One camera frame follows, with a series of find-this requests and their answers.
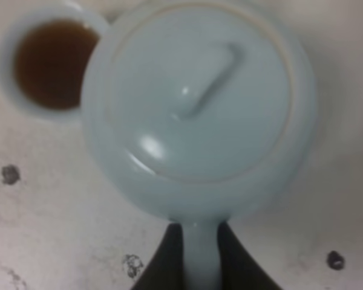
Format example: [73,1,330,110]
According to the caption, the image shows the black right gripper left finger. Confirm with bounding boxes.
[131,224,184,290]

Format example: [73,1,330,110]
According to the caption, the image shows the light blue porcelain teapot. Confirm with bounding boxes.
[81,1,317,289]

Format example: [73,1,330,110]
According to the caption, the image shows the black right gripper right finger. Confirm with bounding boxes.
[218,222,281,290]

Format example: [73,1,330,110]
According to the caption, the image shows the near blue porcelain teacup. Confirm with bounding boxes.
[0,1,110,121]

